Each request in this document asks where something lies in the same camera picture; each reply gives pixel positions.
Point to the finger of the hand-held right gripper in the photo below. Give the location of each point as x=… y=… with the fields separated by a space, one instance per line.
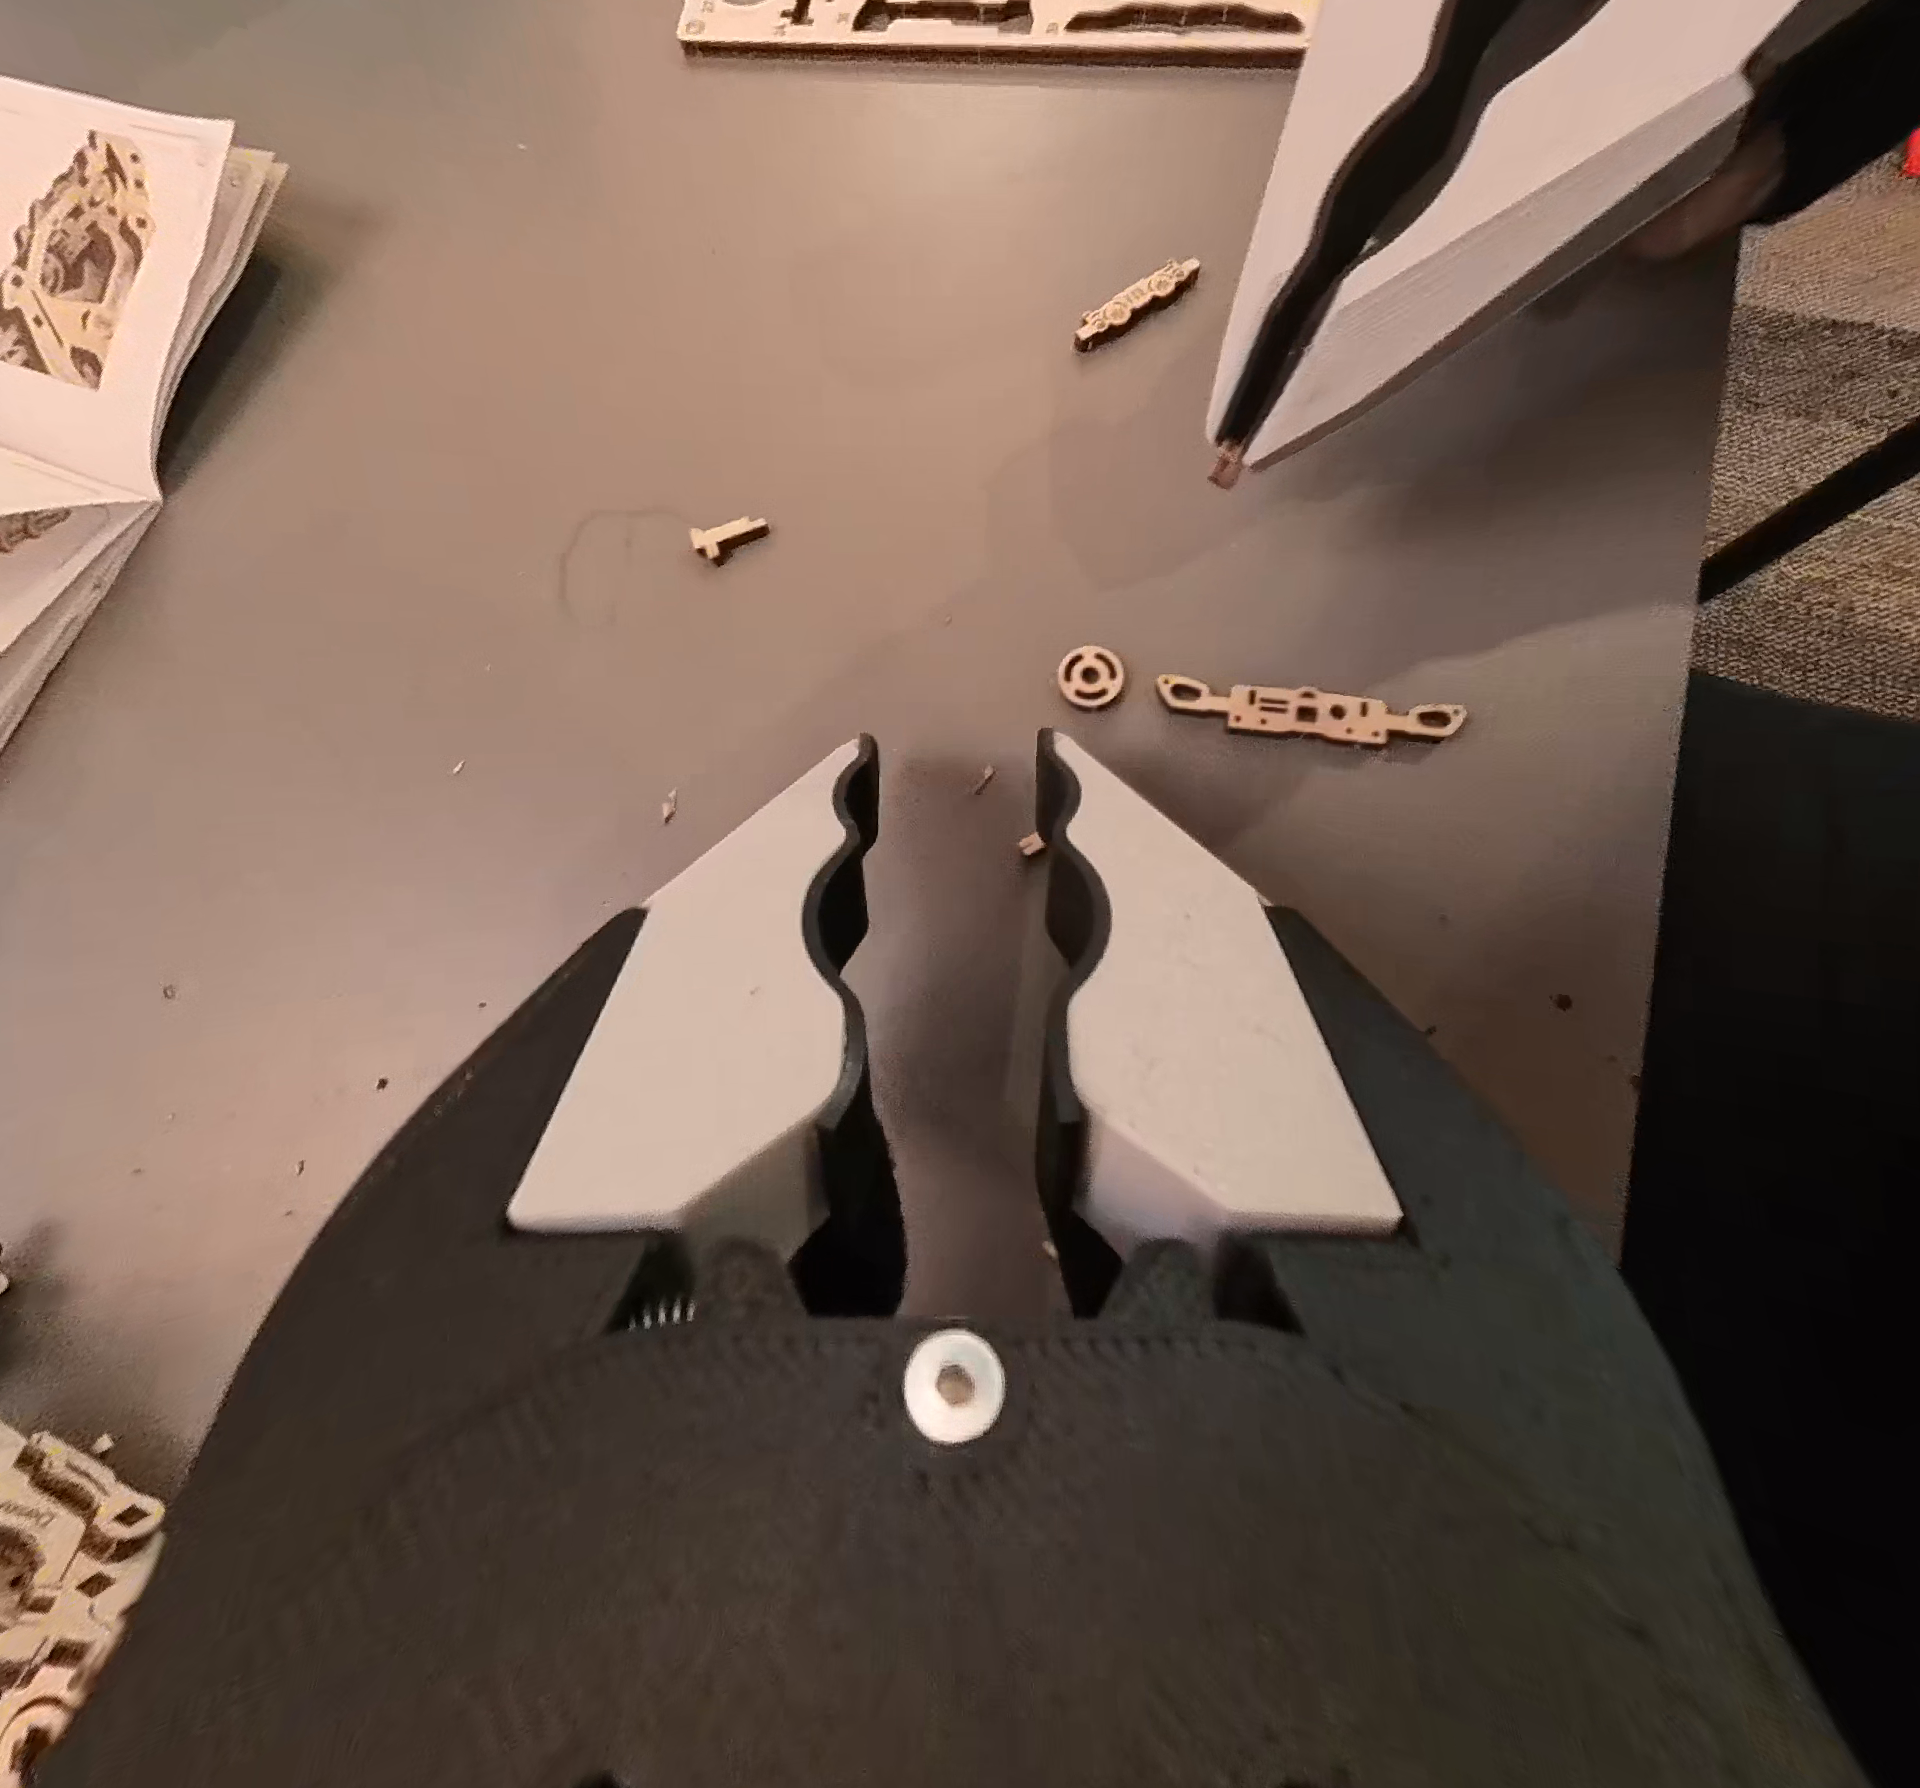
x=1365 y=48
x=1574 y=167

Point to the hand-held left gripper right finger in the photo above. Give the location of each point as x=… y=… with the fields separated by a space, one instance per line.
x=1216 y=1067

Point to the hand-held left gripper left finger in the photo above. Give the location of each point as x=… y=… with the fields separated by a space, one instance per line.
x=706 y=1067

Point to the slender wooden frame part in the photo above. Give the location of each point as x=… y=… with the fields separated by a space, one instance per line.
x=1275 y=714

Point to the round wooden wheel part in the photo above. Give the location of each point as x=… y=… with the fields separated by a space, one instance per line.
x=1065 y=679

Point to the tiny wooden pin part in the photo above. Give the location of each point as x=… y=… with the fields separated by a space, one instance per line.
x=1227 y=469

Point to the wooden model vehicle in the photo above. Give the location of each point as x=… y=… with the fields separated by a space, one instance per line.
x=60 y=1593

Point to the person's right hand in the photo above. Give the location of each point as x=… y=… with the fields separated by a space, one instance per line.
x=1702 y=220

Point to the small T-shaped wooden part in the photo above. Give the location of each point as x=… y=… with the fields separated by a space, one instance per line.
x=729 y=536

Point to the small open instruction booklet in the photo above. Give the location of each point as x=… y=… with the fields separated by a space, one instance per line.
x=92 y=393

